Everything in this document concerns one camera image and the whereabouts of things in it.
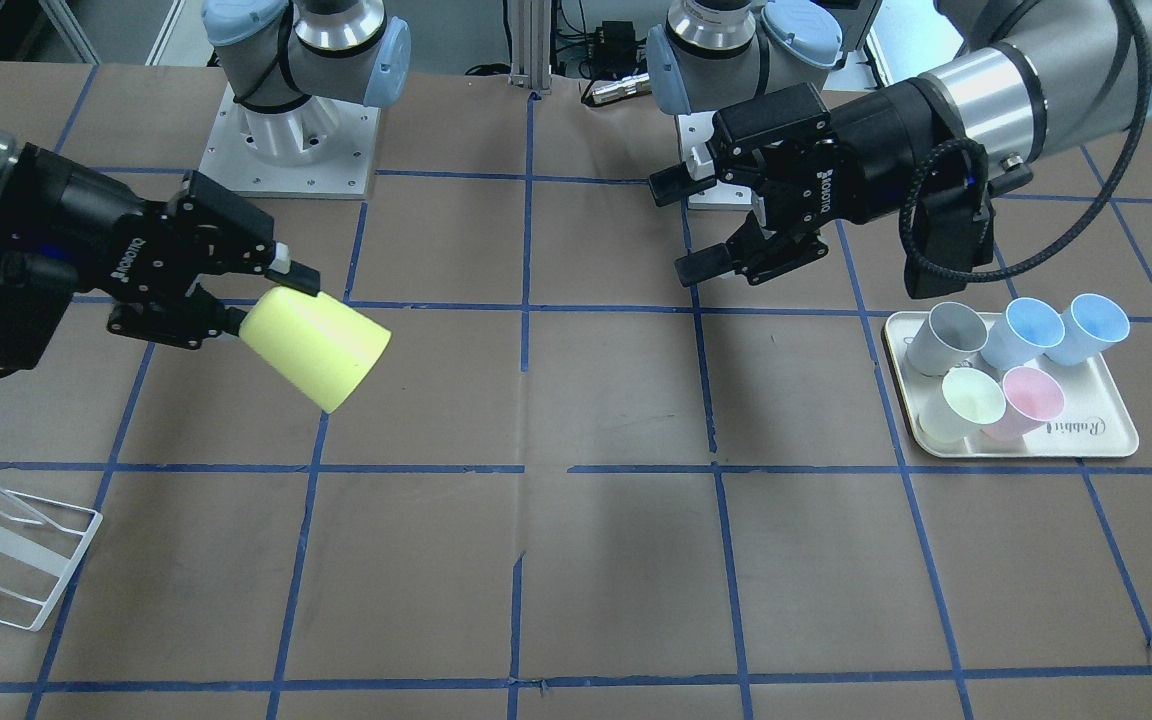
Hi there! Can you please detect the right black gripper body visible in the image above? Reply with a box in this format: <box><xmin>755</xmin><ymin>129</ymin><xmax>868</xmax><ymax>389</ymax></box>
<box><xmin>0</xmin><ymin>145</ymin><xmax>268</xmax><ymax>379</ymax></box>

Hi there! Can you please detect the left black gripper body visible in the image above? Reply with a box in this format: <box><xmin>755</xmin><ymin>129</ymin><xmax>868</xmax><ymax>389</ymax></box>
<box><xmin>733</xmin><ymin>79</ymin><xmax>957</xmax><ymax>234</ymax></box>

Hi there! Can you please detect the yellow green plastic cup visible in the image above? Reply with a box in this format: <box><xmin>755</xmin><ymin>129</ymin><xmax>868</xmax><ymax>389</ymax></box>
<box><xmin>238</xmin><ymin>287</ymin><xmax>392</xmax><ymax>414</ymax></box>

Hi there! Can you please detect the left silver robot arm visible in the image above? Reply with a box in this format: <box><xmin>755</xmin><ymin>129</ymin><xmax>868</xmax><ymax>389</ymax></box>
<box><xmin>646</xmin><ymin>1</ymin><xmax>1152</xmax><ymax>300</ymax></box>

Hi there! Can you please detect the grey plastic cup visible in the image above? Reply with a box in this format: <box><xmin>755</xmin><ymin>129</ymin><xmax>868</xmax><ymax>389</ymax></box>
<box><xmin>905</xmin><ymin>301</ymin><xmax>988</xmax><ymax>377</ymax></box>

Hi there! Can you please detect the cream plastic cup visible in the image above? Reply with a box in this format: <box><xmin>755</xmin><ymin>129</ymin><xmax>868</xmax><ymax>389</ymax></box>
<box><xmin>916</xmin><ymin>367</ymin><xmax>1007</xmax><ymax>445</ymax></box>

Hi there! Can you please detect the light blue plastic cup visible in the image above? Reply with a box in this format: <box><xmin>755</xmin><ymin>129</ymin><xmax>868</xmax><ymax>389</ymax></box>
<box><xmin>980</xmin><ymin>297</ymin><xmax>1064</xmax><ymax>372</ymax></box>

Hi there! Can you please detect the pink plastic cup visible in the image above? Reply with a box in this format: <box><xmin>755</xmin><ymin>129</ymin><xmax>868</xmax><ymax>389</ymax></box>
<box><xmin>982</xmin><ymin>366</ymin><xmax>1066</xmax><ymax>441</ymax></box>

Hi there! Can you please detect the outer light blue cup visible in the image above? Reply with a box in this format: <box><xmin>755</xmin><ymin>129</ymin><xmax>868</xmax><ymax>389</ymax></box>
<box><xmin>1044</xmin><ymin>293</ymin><xmax>1132</xmax><ymax>366</ymax></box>

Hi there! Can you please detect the beige serving tray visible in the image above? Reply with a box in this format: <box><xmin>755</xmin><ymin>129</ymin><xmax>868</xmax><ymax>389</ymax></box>
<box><xmin>882</xmin><ymin>311</ymin><xmax>1140</xmax><ymax>460</ymax></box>

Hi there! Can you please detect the aluminium frame post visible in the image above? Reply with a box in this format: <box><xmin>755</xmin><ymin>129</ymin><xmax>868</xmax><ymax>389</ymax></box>
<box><xmin>506</xmin><ymin>0</ymin><xmax>556</xmax><ymax>96</ymax></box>

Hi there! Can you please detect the white wire cup rack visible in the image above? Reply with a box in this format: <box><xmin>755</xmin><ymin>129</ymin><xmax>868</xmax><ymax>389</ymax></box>
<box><xmin>0</xmin><ymin>483</ymin><xmax>103</xmax><ymax>632</ymax></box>

